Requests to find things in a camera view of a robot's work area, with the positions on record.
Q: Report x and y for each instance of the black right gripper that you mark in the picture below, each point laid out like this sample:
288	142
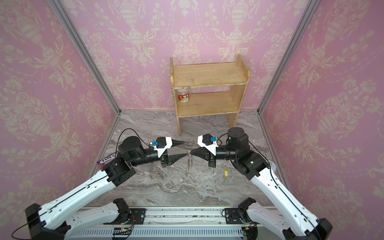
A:
212	159

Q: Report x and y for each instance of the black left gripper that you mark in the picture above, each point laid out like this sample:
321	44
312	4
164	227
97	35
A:
171	159

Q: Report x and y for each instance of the key with yellow tag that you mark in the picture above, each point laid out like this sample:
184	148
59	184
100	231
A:
226	175

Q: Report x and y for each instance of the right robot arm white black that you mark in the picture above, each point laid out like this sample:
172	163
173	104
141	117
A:
294	222

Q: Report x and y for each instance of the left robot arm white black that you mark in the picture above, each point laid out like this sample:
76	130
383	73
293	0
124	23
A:
60	218

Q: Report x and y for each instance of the small jar red label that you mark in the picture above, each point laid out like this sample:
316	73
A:
183	95

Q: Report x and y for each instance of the wooden two-tier shelf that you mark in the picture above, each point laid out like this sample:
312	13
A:
235	75

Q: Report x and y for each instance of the white yellow round tin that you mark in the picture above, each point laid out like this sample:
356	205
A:
273	166

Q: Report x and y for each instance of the purple Fox's candy bag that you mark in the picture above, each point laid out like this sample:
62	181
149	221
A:
101	163

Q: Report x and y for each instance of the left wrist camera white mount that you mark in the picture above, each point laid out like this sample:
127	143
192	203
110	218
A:
161	145

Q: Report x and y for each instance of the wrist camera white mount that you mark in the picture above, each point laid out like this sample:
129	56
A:
161	145
209	139

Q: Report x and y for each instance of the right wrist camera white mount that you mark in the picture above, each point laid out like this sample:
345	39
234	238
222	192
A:
209	139

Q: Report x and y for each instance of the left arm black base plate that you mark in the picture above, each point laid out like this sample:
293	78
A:
135	216

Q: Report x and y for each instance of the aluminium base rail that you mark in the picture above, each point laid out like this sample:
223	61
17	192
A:
177	223

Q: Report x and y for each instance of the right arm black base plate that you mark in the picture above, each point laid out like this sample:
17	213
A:
235	216

